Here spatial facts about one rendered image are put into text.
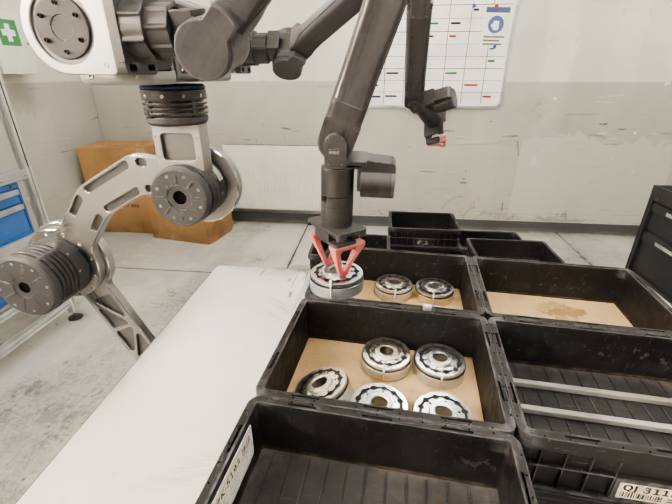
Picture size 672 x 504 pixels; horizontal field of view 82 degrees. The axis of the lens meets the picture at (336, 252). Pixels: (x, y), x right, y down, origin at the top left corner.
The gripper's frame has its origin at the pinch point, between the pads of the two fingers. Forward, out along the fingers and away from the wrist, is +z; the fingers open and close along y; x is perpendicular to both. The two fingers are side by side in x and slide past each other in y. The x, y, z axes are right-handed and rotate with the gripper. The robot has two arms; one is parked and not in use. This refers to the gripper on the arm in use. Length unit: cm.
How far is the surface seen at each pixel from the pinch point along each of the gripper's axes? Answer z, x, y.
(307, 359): 22.5, 4.7, 3.2
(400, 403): 19.3, -1.6, -19.0
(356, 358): 22.3, -4.3, -2.4
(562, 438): 11.7, -11.0, -41.0
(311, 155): 37, -144, 256
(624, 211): 79, -375, 80
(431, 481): 22.2, 2.7, -31.1
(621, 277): 13, -75, -22
